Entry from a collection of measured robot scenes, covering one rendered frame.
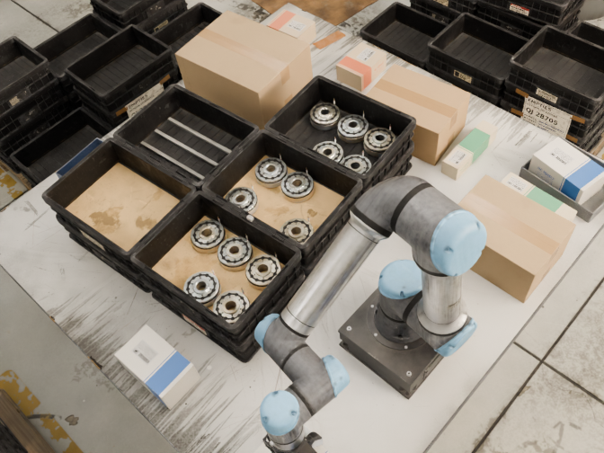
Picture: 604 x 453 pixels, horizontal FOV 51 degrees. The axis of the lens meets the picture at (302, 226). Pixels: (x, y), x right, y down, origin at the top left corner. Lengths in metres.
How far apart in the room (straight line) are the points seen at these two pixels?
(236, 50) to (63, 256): 0.95
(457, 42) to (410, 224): 2.11
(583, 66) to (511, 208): 1.20
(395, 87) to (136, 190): 0.95
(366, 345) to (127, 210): 0.87
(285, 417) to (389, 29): 2.56
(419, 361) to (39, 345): 1.77
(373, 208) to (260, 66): 1.19
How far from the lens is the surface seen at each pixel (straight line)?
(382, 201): 1.22
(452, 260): 1.17
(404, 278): 1.58
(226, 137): 2.20
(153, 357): 1.84
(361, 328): 1.77
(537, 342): 2.72
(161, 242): 1.91
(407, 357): 1.73
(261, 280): 1.80
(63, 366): 2.87
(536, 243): 1.90
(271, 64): 2.33
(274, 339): 1.33
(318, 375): 1.28
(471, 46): 3.22
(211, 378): 1.87
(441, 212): 1.18
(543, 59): 3.02
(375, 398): 1.80
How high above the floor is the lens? 2.39
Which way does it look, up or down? 54 degrees down
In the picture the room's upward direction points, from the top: 8 degrees counter-clockwise
